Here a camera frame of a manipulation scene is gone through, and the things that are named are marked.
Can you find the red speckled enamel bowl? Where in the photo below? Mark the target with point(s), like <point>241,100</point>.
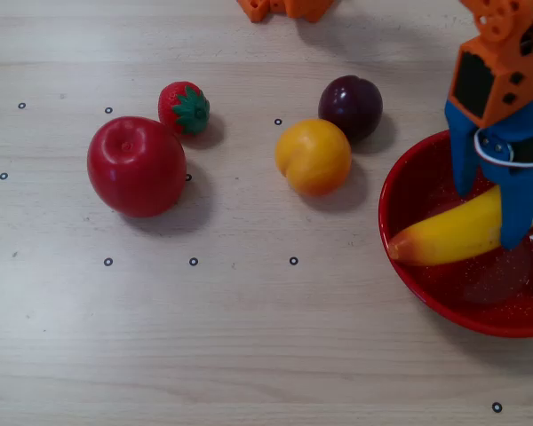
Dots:
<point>493,310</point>

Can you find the yellow plastic toy banana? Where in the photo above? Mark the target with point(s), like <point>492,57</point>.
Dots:
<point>453,239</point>

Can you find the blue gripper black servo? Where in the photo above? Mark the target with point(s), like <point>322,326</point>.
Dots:
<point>521,186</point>

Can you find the red plastic toy apple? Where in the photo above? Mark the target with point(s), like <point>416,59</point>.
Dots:
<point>135,168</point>

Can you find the dark purple toy plum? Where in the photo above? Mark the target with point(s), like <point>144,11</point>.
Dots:
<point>351,106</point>

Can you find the yellow orange toy peach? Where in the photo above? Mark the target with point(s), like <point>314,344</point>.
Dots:
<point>313,157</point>

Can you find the red plastic toy strawberry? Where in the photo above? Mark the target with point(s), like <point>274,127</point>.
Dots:
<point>182,108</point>

